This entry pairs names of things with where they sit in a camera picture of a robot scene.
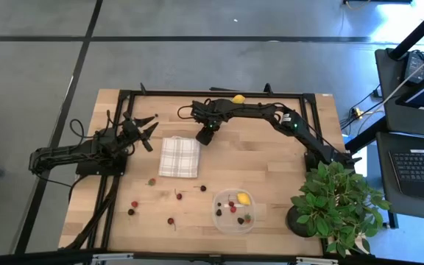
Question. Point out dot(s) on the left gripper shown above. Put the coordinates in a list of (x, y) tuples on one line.
[(129, 130)]

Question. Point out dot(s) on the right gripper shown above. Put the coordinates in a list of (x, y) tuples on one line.
[(206, 114)]

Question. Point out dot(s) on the dark cherry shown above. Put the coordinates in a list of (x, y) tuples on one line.
[(203, 188), (131, 212), (230, 204)]

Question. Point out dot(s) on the yellow lemon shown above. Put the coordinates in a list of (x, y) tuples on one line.
[(244, 199), (238, 98)]

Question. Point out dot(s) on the blackberry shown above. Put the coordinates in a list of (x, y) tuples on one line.
[(240, 221), (218, 212)]

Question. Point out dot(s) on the red raspberry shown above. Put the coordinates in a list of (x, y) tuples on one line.
[(134, 204), (233, 209)]

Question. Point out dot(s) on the red strawberry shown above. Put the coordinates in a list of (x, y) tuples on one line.
[(151, 182), (247, 218)]

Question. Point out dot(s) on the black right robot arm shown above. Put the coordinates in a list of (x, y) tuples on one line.
[(296, 129)]

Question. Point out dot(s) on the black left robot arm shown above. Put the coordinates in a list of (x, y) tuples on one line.
[(68, 151)]

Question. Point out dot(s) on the clear plastic tupperware container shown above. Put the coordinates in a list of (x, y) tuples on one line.
[(230, 226)]

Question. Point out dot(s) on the folded plaid cloth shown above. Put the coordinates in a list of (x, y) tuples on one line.
[(179, 158)]

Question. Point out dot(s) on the potted green plant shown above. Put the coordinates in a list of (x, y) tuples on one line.
[(329, 206)]

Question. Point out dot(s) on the yellow power strip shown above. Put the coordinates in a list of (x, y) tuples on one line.
[(356, 110)]

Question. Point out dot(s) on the black diagonal strut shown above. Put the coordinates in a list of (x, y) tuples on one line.
[(366, 136)]

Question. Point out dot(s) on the black rig beam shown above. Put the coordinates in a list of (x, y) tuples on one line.
[(31, 257)]

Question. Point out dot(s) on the black laptop keyboard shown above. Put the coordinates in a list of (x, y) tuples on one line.
[(418, 169)]

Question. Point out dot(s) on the black power adapter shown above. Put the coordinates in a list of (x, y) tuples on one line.
[(416, 66)]

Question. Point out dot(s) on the black rig pole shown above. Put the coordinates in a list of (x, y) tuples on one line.
[(418, 31)]

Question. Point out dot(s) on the black aluminium table frame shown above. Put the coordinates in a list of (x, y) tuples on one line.
[(168, 93)]

